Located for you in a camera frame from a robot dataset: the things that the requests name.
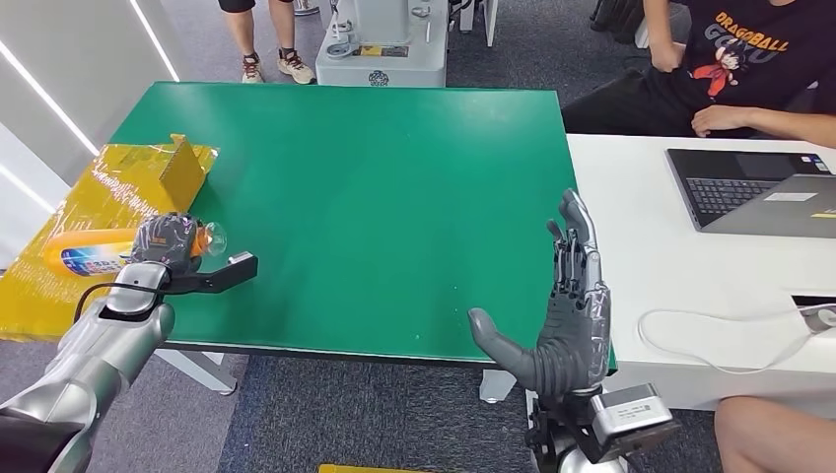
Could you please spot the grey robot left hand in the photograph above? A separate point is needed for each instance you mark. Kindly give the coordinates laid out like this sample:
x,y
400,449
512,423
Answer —
x,y
166,241

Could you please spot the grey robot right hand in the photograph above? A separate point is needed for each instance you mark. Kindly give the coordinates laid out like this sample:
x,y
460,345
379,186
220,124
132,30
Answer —
x,y
575,333

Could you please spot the orange detergent bottle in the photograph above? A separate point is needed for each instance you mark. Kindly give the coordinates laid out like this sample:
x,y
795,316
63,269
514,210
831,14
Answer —
x,y
85,254

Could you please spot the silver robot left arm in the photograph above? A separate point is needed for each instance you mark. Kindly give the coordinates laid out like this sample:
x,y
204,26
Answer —
x,y
98,352

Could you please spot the yellow taped cardboard box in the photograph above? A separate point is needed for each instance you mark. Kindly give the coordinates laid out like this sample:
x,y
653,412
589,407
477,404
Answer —
x,y
117,183

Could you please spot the white table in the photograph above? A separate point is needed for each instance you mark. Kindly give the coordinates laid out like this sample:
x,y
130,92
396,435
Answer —
x,y
640,261

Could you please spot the black open laptop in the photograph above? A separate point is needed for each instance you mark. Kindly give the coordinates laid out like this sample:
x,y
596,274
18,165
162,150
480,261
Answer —
x,y
718,176

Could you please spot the person beside white table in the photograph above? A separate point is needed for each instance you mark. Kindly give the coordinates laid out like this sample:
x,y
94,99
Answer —
x,y
777,437

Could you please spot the green topped table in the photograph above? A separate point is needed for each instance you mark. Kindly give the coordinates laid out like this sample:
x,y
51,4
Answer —
x,y
392,196

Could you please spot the standing person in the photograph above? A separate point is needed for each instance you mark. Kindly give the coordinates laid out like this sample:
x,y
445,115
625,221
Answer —
x,y
287,39

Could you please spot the white and black device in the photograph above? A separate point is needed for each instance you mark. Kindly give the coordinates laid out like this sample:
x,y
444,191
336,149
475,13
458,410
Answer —
x,y
813,312

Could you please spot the grey closed laptop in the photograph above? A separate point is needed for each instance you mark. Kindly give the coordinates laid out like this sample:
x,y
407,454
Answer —
x,y
784,215

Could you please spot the yellow object on floor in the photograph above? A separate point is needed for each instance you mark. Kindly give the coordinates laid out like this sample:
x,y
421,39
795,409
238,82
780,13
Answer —
x,y
366,469

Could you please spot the chrome round stand base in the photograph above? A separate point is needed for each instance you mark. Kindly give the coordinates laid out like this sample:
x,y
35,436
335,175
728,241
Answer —
x,y
308,8

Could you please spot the white machine stand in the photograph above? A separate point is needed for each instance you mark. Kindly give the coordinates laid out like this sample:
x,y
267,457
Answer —
x,y
385,59

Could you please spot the seated person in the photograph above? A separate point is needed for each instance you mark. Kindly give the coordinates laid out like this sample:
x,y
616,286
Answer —
x,y
738,78

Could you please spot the black bag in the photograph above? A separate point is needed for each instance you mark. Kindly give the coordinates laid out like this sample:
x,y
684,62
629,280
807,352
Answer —
x,y
614,16

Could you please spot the white panel leg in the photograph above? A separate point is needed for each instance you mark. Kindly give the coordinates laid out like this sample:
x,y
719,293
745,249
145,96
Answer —
x,y
491,19

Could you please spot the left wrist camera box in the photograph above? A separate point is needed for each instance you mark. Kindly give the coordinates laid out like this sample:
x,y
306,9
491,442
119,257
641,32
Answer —
x,y
222,274

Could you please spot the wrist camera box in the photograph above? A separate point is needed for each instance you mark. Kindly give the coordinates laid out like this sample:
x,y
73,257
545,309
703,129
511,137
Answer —
x,y
222,274
630,418

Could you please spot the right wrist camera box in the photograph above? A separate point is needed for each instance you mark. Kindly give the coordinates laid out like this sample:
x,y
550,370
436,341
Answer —
x,y
630,418

